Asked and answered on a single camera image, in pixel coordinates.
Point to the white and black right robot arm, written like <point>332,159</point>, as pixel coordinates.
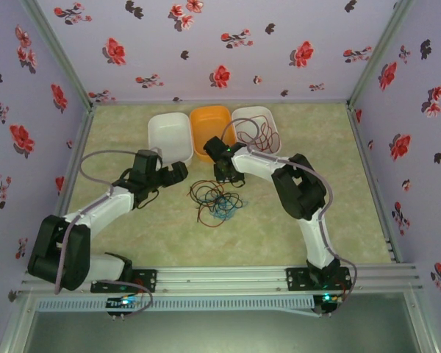
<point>311,235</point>

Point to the orange plastic bin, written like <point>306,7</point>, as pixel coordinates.
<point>209,125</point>

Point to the white plastic bin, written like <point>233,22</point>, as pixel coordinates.
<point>251,127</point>
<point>169,132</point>

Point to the left controller board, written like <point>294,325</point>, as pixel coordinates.
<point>125,303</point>

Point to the controller board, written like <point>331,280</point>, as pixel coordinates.
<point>125,303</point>
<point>327,301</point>

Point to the right controller board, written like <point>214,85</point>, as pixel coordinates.
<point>327,301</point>

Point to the grey metal panel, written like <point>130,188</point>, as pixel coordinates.
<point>220,332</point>

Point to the aluminium side rail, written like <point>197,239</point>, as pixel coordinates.
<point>78,147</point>
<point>368,165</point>

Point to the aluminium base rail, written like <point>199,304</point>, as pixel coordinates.
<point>220,278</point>

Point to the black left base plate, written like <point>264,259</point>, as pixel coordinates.
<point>148,281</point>

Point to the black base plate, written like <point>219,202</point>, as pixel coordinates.
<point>148,281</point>
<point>297,279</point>

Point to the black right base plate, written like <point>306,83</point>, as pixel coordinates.
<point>297,279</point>

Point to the aluminium corner post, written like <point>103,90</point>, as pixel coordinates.
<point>60,55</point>
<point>378,55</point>

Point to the aluminium lower frame beam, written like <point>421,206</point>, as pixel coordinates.
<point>424,323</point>
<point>16,323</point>

